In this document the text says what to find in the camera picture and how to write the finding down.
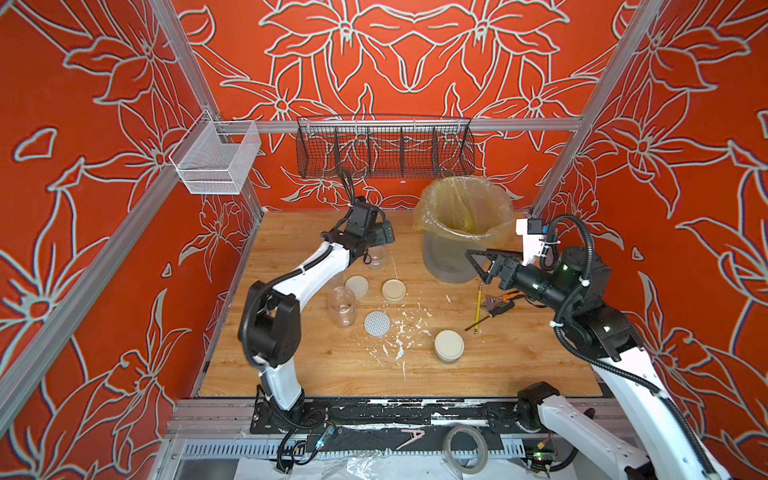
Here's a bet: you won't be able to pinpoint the beige lid of back jar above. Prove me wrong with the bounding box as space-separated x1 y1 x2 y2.
381 279 407 304

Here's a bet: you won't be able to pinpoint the glass jar patterned lid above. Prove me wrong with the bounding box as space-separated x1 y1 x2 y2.
327 286 357 328

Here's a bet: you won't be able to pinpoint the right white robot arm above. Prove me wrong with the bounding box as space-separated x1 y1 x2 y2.
465 242 730 479

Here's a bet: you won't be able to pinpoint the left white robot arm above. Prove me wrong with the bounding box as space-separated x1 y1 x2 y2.
238 197 395 422

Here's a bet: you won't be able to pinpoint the orange black utility pliers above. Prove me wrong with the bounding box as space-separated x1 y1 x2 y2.
481 290 526 311

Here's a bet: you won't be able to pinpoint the yellow pencil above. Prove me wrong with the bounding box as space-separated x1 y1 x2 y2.
472 282 483 335

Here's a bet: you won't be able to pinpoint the translucent ribbed trash bin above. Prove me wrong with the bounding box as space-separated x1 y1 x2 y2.
423 231 498 284

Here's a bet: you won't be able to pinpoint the glass jar beige lid front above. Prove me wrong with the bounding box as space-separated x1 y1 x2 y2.
434 329 464 364

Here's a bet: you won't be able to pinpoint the clear tape roll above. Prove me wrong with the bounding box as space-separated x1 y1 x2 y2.
442 425 489 479

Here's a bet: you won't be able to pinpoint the black wire wall basket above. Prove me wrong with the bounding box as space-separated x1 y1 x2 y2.
296 114 476 180

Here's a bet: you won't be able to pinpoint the clear plastic wall basket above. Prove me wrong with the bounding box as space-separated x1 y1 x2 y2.
169 109 262 195

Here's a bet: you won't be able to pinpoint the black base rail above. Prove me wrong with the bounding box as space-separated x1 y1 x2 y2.
249 397 549 435

